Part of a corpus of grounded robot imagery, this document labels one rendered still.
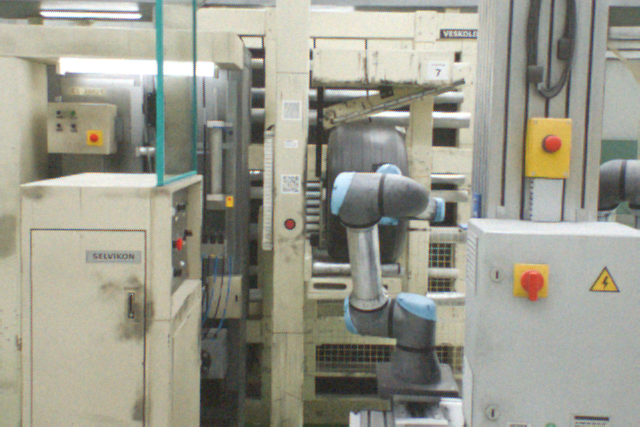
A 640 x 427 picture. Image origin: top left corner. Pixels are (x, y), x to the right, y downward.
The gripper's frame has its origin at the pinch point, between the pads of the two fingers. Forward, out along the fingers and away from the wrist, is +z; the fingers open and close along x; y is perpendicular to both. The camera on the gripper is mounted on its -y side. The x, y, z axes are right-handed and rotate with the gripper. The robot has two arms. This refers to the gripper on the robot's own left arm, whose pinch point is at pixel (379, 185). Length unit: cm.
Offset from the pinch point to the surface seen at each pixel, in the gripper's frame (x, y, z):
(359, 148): 7.0, 14.1, 6.1
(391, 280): -6.5, -36.1, 15.0
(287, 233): 34.1, -18.8, 23.0
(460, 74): -41, 52, 56
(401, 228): -9.1, -15.8, 6.3
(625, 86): -492, 198, 905
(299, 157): 29.7, 11.3, 19.8
